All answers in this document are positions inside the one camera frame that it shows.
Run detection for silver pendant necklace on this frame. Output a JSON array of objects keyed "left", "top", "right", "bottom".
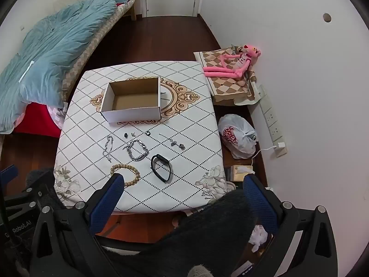
[{"left": 159, "top": 133, "right": 185, "bottom": 151}]

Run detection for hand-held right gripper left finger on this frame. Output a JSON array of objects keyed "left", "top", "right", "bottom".
[{"left": 30, "top": 173, "right": 126, "bottom": 277}]

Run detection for red cloth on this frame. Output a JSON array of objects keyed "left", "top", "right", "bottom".
[{"left": 14, "top": 102, "right": 62, "bottom": 137}]

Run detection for thin silver chain bracelet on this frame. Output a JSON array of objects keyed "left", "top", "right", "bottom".
[{"left": 103, "top": 135, "right": 114, "bottom": 163}]

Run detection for white plastic bag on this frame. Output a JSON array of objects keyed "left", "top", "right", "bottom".
[{"left": 217, "top": 114, "right": 258, "bottom": 159}]

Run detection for wooden bead bracelet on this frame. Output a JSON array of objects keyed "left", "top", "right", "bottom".
[{"left": 110, "top": 164, "right": 141, "bottom": 188}]

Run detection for wooden bed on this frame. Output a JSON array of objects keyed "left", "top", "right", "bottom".
[{"left": 0, "top": 0, "right": 142, "bottom": 139}]

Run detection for light blue quilt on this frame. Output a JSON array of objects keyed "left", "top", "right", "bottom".
[{"left": 0, "top": 0, "right": 117, "bottom": 135}]

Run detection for tan tissue box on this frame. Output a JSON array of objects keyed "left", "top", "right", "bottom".
[{"left": 231, "top": 165, "right": 255, "bottom": 182}]

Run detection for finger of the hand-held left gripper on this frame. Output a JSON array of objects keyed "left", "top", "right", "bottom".
[
  {"left": 0, "top": 187, "right": 41, "bottom": 217},
  {"left": 0, "top": 164, "right": 18, "bottom": 186}
]

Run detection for person's left leg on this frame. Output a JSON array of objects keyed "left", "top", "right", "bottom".
[{"left": 25, "top": 168, "right": 65, "bottom": 208}]

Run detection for white charger cable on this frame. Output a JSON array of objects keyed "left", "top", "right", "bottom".
[{"left": 251, "top": 147, "right": 277, "bottom": 166}]

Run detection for crumpled white tissue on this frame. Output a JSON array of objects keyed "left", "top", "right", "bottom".
[{"left": 249, "top": 224, "right": 273, "bottom": 251}]

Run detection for grey fuzzy slipper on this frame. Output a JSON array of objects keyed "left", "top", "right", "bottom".
[{"left": 187, "top": 264, "right": 215, "bottom": 277}]

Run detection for cardboard box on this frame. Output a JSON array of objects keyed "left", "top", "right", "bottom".
[{"left": 100, "top": 77, "right": 162, "bottom": 122}]

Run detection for black wristband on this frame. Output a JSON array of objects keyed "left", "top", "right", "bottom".
[{"left": 150, "top": 154, "right": 173, "bottom": 183}]

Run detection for white power strip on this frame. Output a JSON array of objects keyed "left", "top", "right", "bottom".
[{"left": 256, "top": 84, "right": 288, "bottom": 159}]

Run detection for thick silver chain bracelet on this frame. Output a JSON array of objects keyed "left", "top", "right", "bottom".
[{"left": 123, "top": 139, "right": 150, "bottom": 162}]

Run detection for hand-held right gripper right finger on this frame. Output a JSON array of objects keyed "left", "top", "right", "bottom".
[{"left": 243, "top": 174, "right": 338, "bottom": 277}]

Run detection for pink plush toy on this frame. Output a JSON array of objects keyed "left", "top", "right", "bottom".
[{"left": 203, "top": 44, "right": 262, "bottom": 79}]

